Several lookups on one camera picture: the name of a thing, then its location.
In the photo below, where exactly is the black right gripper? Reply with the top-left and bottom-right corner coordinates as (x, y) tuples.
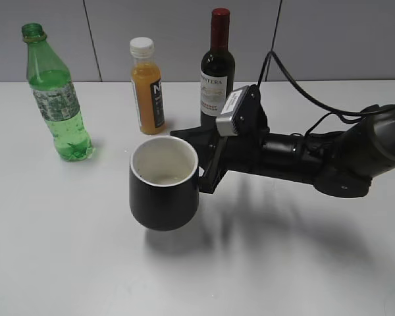
(170, 84), (269, 194)

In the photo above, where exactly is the black mug white inside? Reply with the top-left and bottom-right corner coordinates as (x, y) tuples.
(129, 136), (199, 231)

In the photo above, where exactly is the green sprite bottle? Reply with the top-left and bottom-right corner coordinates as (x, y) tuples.
(22, 22), (94, 162)

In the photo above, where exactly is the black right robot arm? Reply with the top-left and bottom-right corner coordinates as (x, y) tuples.
(173, 85), (395, 198)

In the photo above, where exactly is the dark red wine bottle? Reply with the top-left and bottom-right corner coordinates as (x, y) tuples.
(200, 8), (235, 127)

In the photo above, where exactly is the orange juice bottle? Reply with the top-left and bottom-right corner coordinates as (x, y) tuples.
(130, 37), (165, 135)

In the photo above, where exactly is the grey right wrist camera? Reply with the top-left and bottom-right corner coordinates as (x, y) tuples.
(215, 86), (250, 137)

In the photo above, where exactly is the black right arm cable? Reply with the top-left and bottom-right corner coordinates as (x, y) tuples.
(255, 51), (395, 139)

